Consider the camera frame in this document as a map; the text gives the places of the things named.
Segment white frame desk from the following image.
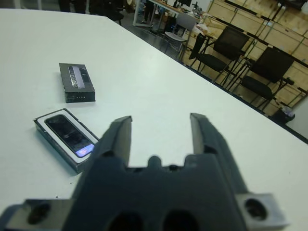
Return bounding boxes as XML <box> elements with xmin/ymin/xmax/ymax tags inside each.
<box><xmin>133</xmin><ymin>0</ymin><xmax>186</xmax><ymax>27</ymax></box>

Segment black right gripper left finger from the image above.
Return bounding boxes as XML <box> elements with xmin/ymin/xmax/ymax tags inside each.
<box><xmin>92</xmin><ymin>115</ymin><xmax>133</xmax><ymax>169</ymax></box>

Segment black box base white insert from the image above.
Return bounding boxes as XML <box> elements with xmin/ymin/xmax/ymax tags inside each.
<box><xmin>33</xmin><ymin>108</ymin><xmax>101</xmax><ymax>174</ymax></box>

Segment black box lid silver stripe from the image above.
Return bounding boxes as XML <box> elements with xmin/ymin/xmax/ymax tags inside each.
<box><xmin>59</xmin><ymin>62</ymin><xmax>96</xmax><ymax>103</ymax></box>

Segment black mesh chair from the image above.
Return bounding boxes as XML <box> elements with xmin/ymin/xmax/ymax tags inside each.
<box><xmin>189</xmin><ymin>25</ymin><xmax>251</xmax><ymax>86</ymax></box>
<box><xmin>238</xmin><ymin>47</ymin><xmax>296</xmax><ymax>114</ymax></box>

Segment person in dark trousers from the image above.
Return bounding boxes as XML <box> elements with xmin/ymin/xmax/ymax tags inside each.
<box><xmin>143</xmin><ymin>0</ymin><xmax>155</xmax><ymax>25</ymax></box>

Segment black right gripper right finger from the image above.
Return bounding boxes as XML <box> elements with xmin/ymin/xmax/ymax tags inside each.
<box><xmin>190</xmin><ymin>112</ymin><xmax>250</xmax><ymax>195</ymax></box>

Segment black waste bin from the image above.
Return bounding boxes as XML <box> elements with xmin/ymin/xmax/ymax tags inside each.
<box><xmin>273</xmin><ymin>105</ymin><xmax>296</xmax><ymax>125</ymax></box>

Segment grey chair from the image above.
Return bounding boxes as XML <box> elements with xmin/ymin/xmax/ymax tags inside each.
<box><xmin>165</xmin><ymin>12</ymin><xmax>197</xmax><ymax>55</ymax></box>

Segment black computer monitor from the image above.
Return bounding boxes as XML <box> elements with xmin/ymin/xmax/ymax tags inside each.
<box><xmin>173</xmin><ymin>0</ymin><xmax>193</xmax><ymax>8</ymax></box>

